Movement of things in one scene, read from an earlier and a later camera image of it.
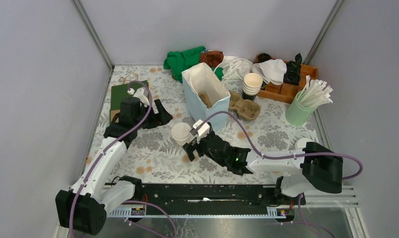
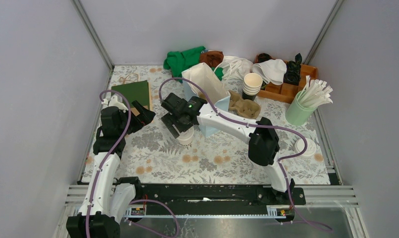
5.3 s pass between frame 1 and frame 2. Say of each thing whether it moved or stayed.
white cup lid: stayed
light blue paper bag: stayed
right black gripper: moved
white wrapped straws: stayed
